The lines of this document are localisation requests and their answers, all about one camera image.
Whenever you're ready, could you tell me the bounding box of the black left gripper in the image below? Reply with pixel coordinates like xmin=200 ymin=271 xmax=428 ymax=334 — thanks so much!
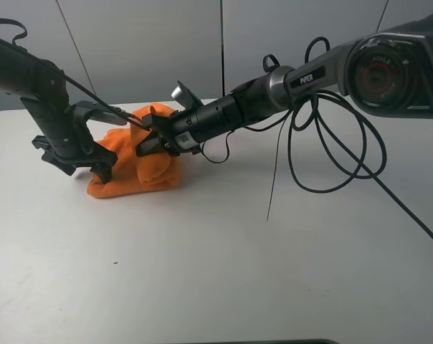
xmin=32 ymin=121 xmax=116 ymax=183

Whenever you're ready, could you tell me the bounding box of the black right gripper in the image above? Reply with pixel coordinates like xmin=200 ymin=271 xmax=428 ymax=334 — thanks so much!
xmin=135 ymin=95 xmax=244 ymax=157

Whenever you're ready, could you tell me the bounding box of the orange microfibre towel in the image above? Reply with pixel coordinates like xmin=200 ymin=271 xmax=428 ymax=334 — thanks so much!
xmin=86 ymin=102 xmax=184 ymax=199

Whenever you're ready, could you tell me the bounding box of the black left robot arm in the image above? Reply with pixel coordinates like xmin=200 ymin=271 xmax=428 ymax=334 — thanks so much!
xmin=0 ymin=18 xmax=125 ymax=183

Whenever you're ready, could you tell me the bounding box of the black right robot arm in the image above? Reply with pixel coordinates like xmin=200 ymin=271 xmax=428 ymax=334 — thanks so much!
xmin=134 ymin=14 xmax=433 ymax=156

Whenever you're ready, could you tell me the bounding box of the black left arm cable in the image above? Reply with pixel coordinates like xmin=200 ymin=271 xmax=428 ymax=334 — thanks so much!
xmin=0 ymin=17 xmax=153 ymax=132

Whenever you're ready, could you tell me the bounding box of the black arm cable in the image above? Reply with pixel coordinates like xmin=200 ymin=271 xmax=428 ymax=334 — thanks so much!
xmin=0 ymin=17 xmax=153 ymax=132
xmin=201 ymin=35 xmax=433 ymax=252

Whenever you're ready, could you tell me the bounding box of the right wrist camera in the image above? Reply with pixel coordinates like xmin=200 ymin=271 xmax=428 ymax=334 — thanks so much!
xmin=171 ymin=80 xmax=204 ymax=110

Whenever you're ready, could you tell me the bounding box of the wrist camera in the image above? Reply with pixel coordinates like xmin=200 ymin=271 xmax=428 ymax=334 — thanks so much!
xmin=171 ymin=80 xmax=204 ymax=110
xmin=72 ymin=100 xmax=128 ymax=126

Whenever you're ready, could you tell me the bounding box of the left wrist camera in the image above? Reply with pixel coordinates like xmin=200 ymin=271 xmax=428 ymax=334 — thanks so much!
xmin=72 ymin=100 xmax=128 ymax=126

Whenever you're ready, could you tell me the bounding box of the thin black hanging wire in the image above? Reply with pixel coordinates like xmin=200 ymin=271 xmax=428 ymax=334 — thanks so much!
xmin=265 ymin=107 xmax=296 ymax=222

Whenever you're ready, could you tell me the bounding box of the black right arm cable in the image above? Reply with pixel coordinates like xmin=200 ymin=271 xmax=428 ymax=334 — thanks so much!
xmin=201 ymin=35 xmax=433 ymax=252

